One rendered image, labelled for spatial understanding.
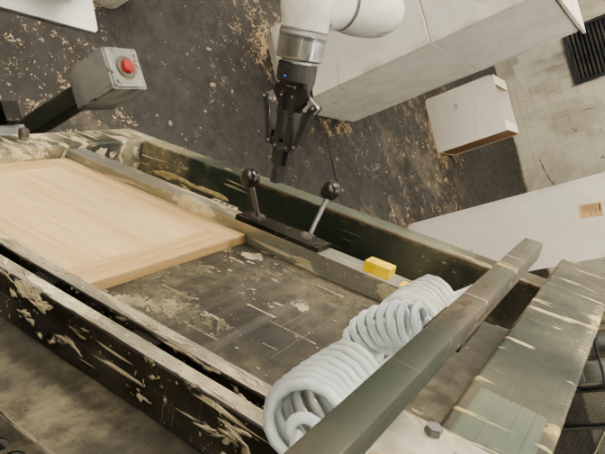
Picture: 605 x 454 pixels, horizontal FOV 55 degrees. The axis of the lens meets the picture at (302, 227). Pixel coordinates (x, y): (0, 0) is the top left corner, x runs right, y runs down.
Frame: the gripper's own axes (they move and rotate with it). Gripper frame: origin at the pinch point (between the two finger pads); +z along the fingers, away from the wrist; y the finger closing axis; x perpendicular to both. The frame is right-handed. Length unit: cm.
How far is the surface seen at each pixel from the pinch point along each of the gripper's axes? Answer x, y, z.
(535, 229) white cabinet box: -357, -4, 83
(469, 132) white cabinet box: -490, 100, 42
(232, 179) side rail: -17.2, 24.2, 12.3
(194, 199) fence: 5.5, 16.3, 11.7
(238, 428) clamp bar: 57, -37, 10
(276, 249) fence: 6.8, -7.0, 14.2
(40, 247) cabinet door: 41.8, 15.4, 14.1
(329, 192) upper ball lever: 0.9, -12.7, 1.6
